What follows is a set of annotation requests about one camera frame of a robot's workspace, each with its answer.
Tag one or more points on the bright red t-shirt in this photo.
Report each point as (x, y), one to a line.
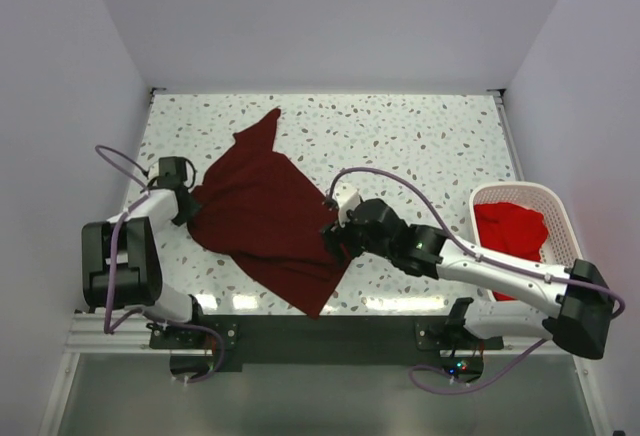
(511, 229)

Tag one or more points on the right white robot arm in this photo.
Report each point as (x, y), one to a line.
(571, 306)

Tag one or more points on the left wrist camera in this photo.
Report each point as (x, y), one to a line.
(172, 172)

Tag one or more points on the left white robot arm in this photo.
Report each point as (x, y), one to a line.
(121, 268)

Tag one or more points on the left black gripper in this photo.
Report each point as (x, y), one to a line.
(188, 213)

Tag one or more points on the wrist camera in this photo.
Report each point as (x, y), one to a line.
(344, 198)
(172, 172)

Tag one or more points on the dark red t-shirt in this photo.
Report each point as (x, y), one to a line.
(258, 208)

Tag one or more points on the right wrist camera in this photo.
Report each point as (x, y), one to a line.
(344, 198)

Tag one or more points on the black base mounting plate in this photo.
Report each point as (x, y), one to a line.
(299, 340)

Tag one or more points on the white plastic laundry basket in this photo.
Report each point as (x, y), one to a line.
(561, 246)

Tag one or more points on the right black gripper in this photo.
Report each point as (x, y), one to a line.
(333, 236)

